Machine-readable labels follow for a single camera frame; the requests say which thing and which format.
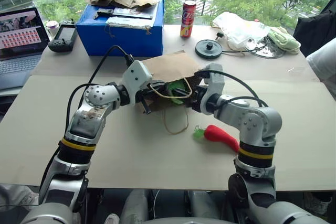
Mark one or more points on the black round disc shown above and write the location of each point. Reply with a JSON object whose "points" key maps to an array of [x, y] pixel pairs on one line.
{"points": [[204, 51]]}

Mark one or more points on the black bag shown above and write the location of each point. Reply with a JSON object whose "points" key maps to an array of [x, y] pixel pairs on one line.
{"points": [[317, 30]]}

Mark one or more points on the round clear lid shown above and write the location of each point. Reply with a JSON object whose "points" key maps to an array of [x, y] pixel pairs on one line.
{"points": [[265, 52]]}

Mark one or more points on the white shoe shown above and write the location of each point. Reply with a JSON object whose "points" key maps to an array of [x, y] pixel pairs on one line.
{"points": [[111, 219]]}

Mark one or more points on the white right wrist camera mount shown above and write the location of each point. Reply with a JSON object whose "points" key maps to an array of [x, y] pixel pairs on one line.
{"points": [[215, 79]]}

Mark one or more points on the grey laptop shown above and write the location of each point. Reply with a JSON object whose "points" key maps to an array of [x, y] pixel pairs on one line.
{"points": [[15, 61]]}

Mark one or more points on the silver robot leg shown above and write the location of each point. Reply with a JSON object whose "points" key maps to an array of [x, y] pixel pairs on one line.
{"points": [[207, 205], [135, 205]]}

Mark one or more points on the blue box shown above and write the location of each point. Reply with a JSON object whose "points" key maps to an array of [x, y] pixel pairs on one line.
{"points": [[118, 43]]}

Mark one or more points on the black handheld controller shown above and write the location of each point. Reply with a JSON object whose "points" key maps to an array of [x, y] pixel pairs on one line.
{"points": [[63, 35]]}

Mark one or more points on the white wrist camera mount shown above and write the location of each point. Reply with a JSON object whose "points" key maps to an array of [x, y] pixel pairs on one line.
{"points": [[215, 79], [136, 75]]}

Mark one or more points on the brown paper bag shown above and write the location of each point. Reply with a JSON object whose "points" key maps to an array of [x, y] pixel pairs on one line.
{"points": [[170, 66]]}

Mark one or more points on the green plush toy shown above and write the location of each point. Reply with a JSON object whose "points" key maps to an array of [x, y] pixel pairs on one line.
{"points": [[174, 86]]}

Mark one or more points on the light green cloth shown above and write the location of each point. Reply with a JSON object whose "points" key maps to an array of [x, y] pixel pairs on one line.
{"points": [[284, 40]]}

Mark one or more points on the grey sneaker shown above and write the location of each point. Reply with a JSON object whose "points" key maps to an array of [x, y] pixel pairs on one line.
{"points": [[15, 195], [316, 204]]}

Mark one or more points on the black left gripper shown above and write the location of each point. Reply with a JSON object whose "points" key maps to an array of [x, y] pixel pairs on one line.
{"points": [[157, 89]]}

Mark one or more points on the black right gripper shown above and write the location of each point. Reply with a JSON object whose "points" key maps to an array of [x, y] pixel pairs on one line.
{"points": [[197, 99]]}

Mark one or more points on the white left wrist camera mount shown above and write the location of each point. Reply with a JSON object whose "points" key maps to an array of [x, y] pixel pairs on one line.
{"points": [[136, 75]]}

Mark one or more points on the red chili plush toy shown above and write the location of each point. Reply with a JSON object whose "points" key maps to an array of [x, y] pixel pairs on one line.
{"points": [[220, 137]]}

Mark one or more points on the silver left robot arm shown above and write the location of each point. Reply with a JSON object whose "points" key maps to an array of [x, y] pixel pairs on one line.
{"points": [[89, 119]]}

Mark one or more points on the red drink can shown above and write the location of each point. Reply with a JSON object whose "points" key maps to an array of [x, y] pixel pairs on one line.
{"points": [[188, 19]]}

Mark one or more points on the white cup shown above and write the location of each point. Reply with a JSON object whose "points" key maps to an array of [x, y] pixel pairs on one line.
{"points": [[52, 26]]}

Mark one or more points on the small dark knob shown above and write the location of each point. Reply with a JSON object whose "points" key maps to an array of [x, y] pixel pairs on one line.
{"points": [[219, 35]]}

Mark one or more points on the person's white sleeved arm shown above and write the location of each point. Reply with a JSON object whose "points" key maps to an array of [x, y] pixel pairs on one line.
{"points": [[325, 61]]}

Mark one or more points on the black flat tool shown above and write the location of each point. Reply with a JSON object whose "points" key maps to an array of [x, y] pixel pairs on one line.
{"points": [[103, 12]]}

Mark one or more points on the white plastic bag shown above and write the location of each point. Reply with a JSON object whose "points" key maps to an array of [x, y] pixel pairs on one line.
{"points": [[236, 27]]}

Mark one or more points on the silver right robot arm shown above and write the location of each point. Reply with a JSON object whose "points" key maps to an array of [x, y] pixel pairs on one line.
{"points": [[252, 121]]}

